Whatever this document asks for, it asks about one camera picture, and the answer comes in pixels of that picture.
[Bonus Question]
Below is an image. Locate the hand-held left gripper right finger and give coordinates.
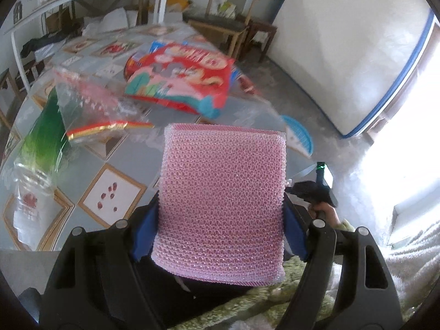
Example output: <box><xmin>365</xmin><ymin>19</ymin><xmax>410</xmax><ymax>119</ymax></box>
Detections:
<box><xmin>282</xmin><ymin>199</ymin><xmax>403</xmax><ymax>330</ymax></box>

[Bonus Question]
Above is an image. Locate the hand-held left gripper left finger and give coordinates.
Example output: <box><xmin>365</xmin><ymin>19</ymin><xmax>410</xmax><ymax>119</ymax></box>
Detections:
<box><xmin>39</xmin><ymin>197</ymin><xmax>162</xmax><ymax>330</ymax></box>

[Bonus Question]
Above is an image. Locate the blue plastic basket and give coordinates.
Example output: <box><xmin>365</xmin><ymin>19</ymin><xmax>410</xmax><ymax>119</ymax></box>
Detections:
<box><xmin>282</xmin><ymin>115</ymin><xmax>315</xmax><ymax>157</ymax></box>

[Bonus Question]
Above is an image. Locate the pink foam net sleeve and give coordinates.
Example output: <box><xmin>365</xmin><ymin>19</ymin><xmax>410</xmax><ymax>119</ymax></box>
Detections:
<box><xmin>151</xmin><ymin>123</ymin><xmax>287</xmax><ymax>287</ymax></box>

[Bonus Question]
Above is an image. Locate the red snack bag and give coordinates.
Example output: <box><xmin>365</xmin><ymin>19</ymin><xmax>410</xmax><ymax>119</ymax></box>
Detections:
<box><xmin>124</xmin><ymin>41</ymin><xmax>236</xmax><ymax>119</ymax></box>

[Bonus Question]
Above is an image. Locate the person's right hand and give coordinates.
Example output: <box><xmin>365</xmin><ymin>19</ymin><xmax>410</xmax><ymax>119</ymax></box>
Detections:
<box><xmin>307</xmin><ymin>201</ymin><xmax>342</xmax><ymax>229</ymax></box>

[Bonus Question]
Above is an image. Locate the fruit print tablecloth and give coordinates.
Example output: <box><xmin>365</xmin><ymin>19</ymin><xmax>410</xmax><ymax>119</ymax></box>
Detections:
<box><xmin>0</xmin><ymin>24</ymin><xmax>303</xmax><ymax>251</ymax></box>

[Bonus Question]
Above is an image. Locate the green fuzzy clothing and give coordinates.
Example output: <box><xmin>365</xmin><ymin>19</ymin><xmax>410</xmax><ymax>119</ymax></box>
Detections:
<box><xmin>179</xmin><ymin>258</ymin><xmax>344</xmax><ymax>330</ymax></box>

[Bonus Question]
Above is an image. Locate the clear plastic wrapper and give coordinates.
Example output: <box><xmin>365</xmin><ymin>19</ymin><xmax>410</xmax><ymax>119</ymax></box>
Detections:
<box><xmin>2</xmin><ymin>165</ymin><xmax>74</xmax><ymax>251</ymax></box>

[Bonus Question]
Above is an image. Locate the white fleece blanket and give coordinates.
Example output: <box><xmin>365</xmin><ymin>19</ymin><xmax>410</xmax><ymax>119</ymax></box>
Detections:
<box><xmin>385</xmin><ymin>220</ymin><xmax>440</xmax><ymax>320</ymax></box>

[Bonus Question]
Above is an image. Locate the clear plastic bag red strip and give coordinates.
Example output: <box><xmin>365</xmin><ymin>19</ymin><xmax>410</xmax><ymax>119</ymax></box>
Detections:
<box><xmin>53</xmin><ymin>69</ymin><xmax>155</xmax><ymax>145</ymax></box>

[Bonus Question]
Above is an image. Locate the white mattress blue edge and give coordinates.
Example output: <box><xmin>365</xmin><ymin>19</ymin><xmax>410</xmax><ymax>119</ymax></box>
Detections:
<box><xmin>271</xmin><ymin>0</ymin><xmax>437</xmax><ymax>140</ymax></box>

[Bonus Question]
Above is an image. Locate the dark wooden stool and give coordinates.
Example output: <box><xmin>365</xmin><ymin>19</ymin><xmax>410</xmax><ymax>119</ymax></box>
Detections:
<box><xmin>246</xmin><ymin>17</ymin><xmax>278</xmax><ymax>63</ymax></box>

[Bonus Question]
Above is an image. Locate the wooden chair dark seat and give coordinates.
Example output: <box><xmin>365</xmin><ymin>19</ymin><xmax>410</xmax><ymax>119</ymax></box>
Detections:
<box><xmin>184</xmin><ymin>0</ymin><xmax>272</xmax><ymax>60</ymax></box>

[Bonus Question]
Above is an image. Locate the white green bag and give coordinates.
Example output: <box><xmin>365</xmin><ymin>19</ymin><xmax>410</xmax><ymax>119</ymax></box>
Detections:
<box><xmin>216</xmin><ymin>0</ymin><xmax>238</xmax><ymax>19</ymax></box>

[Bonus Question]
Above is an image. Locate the white sack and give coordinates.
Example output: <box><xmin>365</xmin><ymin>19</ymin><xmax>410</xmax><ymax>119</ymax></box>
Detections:
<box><xmin>82</xmin><ymin>7</ymin><xmax>138</xmax><ymax>37</ymax></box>

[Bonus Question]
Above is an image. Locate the black cloth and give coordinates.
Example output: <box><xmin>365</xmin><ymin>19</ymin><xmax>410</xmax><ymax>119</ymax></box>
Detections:
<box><xmin>20</xmin><ymin>34</ymin><xmax>66</xmax><ymax>59</ymax></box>

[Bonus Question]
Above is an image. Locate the cardboard box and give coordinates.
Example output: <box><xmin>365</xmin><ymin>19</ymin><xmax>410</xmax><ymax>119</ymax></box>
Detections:
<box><xmin>45</xmin><ymin>14</ymin><xmax>61</xmax><ymax>34</ymax></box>

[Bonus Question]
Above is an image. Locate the yellow bag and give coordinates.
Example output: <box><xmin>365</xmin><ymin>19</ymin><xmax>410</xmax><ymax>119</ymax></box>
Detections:
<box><xmin>167</xmin><ymin>0</ymin><xmax>192</xmax><ymax>12</ymax></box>

